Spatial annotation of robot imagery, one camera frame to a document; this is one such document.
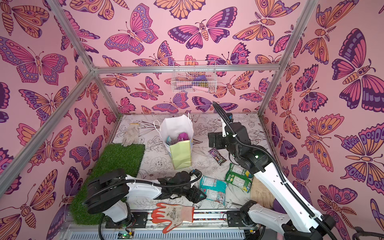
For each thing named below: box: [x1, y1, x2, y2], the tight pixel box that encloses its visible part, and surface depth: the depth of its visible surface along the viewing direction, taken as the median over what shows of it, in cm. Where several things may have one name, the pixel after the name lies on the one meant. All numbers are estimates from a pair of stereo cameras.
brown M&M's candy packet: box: [208, 147, 227, 166], surface depth 96 cm
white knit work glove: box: [121, 123, 140, 147], surface depth 108 cm
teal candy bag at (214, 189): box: [199, 175, 228, 206], surface depth 82 cm
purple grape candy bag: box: [177, 132, 190, 142], surface depth 93 cm
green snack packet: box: [225, 163, 254, 193], surface depth 85 cm
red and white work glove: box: [151, 202, 195, 234], surface depth 76 cm
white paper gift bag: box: [153, 112, 194, 170], surface depth 86 cm
